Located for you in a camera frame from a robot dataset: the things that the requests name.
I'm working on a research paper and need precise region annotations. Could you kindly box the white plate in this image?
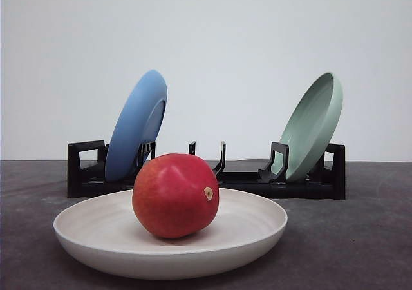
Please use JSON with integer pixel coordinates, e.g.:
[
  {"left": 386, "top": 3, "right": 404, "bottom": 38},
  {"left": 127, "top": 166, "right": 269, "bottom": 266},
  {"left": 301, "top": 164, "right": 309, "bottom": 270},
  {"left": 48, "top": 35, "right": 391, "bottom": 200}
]
[{"left": 53, "top": 191, "right": 288, "bottom": 280}]

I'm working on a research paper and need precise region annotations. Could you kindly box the blue plate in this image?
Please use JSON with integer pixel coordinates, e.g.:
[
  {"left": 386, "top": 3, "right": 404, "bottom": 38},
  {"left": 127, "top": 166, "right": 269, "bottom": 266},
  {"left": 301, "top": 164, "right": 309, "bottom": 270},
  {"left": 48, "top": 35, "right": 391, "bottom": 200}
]
[{"left": 105, "top": 70, "right": 167, "bottom": 183}]

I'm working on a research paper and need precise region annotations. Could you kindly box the green plate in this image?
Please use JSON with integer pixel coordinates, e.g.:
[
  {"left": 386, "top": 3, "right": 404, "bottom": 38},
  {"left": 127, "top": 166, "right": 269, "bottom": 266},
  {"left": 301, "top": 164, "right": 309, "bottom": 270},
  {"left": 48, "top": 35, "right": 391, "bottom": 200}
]
[{"left": 272, "top": 72, "right": 344, "bottom": 182}]

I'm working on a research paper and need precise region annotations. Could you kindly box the black plastic dish rack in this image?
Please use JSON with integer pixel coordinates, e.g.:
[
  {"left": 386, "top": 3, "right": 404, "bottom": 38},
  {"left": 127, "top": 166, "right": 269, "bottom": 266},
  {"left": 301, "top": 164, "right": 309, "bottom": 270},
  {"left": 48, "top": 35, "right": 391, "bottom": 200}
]
[{"left": 67, "top": 140, "right": 346, "bottom": 199}]

